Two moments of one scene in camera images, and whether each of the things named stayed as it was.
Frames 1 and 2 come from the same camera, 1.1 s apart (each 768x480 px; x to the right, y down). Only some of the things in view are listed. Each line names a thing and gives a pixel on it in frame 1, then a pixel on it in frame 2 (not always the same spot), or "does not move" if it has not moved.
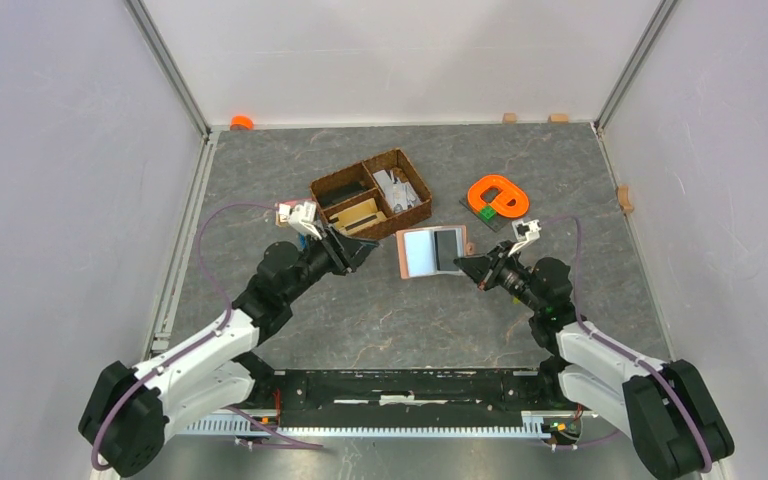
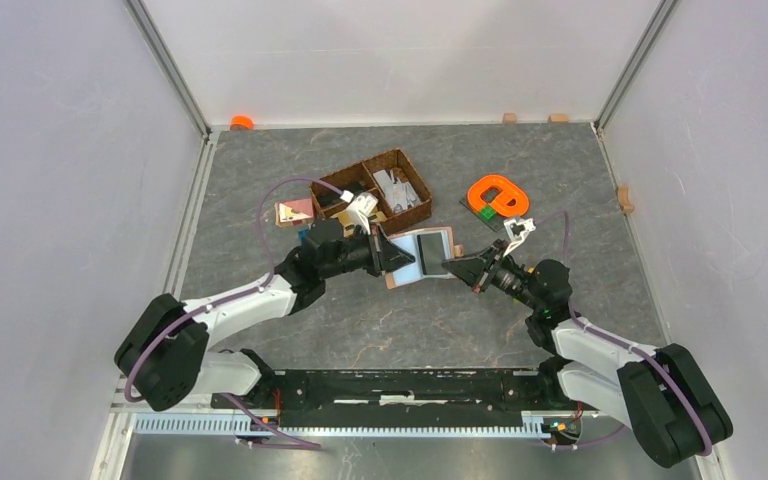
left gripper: x=346 y=254 to x=384 y=255
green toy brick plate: x=485 y=213 does not move
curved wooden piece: x=623 y=199 does not move
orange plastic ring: x=511 y=202 does not move
